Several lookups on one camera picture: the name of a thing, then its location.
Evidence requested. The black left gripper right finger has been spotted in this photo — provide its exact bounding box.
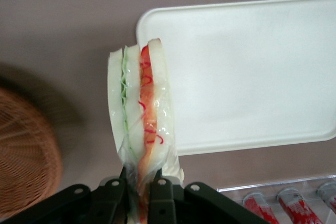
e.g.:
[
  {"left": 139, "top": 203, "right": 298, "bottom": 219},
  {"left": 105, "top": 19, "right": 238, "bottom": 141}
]
[{"left": 148, "top": 170, "right": 177, "bottom": 224}]

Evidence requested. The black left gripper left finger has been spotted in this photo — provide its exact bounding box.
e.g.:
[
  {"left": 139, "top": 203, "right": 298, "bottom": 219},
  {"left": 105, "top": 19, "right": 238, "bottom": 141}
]
[{"left": 91, "top": 167, "right": 127, "bottom": 224}]

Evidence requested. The triangle sandwich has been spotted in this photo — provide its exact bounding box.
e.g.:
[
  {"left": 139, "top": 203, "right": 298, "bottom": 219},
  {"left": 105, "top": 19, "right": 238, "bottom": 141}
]
[{"left": 107, "top": 37, "right": 185, "bottom": 224}]

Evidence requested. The round brown wicker basket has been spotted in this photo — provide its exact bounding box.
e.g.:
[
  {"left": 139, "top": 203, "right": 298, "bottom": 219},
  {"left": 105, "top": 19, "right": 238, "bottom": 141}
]
[{"left": 0, "top": 86, "right": 64, "bottom": 221}]

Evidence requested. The cream rectangular tray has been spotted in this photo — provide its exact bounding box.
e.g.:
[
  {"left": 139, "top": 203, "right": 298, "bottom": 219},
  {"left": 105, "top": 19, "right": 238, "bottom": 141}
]
[{"left": 135, "top": 0, "right": 336, "bottom": 156}]

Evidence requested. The clear acrylic bottle rack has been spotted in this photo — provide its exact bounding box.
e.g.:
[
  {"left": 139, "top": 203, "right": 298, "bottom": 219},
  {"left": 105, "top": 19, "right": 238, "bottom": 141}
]
[{"left": 216, "top": 173, "right": 336, "bottom": 224}]

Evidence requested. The red cola bottle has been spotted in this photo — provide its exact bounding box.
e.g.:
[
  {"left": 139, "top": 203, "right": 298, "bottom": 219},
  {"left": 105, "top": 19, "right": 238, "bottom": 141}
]
[
  {"left": 317, "top": 181, "right": 336, "bottom": 209},
  {"left": 277, "top": 186, "right": 324, "bottom": 224},
  {"left": 243, "top": 191, "right": 278, "bottom": 224}
]

